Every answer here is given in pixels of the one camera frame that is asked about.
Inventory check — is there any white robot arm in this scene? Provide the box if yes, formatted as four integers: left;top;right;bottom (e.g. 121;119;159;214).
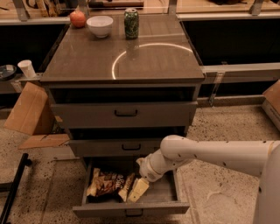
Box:
128;135;280;224

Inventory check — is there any dark round plate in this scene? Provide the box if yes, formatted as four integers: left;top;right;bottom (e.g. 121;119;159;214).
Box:
0;65;17;81

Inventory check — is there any red apple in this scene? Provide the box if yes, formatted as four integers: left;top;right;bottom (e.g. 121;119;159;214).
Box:
69;10;86;28

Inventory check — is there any brown chip bag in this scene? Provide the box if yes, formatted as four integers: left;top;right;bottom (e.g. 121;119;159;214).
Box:
87;168;135;202

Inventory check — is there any top grey drawer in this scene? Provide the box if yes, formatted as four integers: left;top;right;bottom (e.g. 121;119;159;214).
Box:
51;102;197;129

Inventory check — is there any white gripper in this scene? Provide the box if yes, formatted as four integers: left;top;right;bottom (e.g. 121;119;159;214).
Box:
127;155;163;202

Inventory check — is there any white bowl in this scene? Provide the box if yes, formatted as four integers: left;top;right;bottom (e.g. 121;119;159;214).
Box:
87;16;114;38

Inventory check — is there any grey drawer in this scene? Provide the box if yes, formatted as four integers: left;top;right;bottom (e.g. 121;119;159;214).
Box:
69;138;161;158
51;102;197;129
73;156;189;218

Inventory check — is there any cardboard box at right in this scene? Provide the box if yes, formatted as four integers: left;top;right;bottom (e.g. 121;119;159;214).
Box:
262;80;280;131

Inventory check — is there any grey drawer cabinet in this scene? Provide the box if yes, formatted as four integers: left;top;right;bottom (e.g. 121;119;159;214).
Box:
39;13;206;165

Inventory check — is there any green soda can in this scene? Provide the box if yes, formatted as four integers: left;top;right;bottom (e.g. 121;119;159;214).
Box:
124;8;139;39

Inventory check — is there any black metal stand leg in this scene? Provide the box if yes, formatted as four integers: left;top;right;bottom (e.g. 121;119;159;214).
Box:
0;153;32;224

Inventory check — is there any flat cardboard piece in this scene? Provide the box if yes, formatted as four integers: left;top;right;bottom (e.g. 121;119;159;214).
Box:
18;134;69;150

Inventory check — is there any bottom grey drawer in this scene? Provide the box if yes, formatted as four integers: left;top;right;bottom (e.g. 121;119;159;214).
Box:
73;156;189;218

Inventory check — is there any standing cardboard sheet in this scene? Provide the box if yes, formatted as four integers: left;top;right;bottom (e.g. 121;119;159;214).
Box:
4;82;54;136

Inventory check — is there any white paper cup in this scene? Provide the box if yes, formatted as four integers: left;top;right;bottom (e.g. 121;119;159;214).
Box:
17;59;36;78

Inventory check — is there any middle grey drawer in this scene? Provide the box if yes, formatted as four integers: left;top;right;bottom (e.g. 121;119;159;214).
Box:
69;138;161;158

